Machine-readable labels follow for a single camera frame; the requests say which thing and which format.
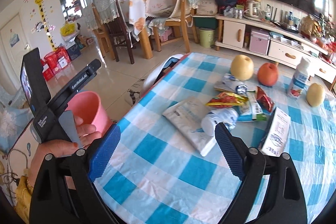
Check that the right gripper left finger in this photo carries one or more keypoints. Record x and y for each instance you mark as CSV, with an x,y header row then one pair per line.
x,y
64,191

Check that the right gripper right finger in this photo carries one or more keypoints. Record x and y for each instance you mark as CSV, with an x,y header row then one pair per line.
x,y
283,202

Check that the white milk carton box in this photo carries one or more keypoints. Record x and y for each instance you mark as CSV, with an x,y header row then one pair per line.
x,y
276,134

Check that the green white wrapper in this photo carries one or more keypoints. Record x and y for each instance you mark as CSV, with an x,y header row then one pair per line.
x,y
251,111

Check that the white blue bag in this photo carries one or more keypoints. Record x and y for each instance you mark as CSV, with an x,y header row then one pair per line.
x,y
228,116

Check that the yellow red snack wrapper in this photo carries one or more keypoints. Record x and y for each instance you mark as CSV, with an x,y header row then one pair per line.
x,y
227,100

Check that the white blue wipes packet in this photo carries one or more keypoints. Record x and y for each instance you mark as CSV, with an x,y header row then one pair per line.
x,y
186,116

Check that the small silver foil packet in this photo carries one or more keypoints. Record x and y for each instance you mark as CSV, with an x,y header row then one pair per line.
x,y
230,83

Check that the pink plastic trash bin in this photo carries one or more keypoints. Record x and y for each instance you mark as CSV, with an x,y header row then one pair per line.
x,y
88,106

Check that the red gift boxes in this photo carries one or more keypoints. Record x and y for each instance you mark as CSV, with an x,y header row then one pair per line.
x,y
55,62

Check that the yellow plastic bag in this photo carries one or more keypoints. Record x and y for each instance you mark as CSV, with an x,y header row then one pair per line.
x,y
68,28

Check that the dark wooden chair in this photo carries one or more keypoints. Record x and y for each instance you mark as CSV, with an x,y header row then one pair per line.
x,y
113,34

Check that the small yellow pear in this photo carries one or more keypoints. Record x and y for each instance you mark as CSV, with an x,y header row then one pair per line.
x,y
315,94

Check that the white yogurt drink bottle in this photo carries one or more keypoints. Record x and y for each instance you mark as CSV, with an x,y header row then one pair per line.
x,y
299,79

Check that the red apple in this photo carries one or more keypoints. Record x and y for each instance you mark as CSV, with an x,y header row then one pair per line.
x,y
267,74

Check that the large yellow pear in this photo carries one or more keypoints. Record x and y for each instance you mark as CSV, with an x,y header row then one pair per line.
x,y
242,67

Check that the white tv cabinet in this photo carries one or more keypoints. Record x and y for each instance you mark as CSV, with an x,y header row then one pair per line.
x,y
284,47

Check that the pink storage box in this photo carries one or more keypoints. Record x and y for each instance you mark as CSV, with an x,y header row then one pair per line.
x,y
259,41

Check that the light wooden chair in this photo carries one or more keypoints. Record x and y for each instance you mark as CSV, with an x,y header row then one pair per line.
x,y
179,17

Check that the green waste bin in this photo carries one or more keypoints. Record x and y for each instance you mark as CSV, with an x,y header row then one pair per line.
x,y
206,37

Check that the white electric kettle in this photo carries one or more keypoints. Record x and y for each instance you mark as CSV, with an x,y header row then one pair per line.
x,y
253,10

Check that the giraffe height wall sticker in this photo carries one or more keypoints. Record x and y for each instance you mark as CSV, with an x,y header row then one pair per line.
x,y
44,25

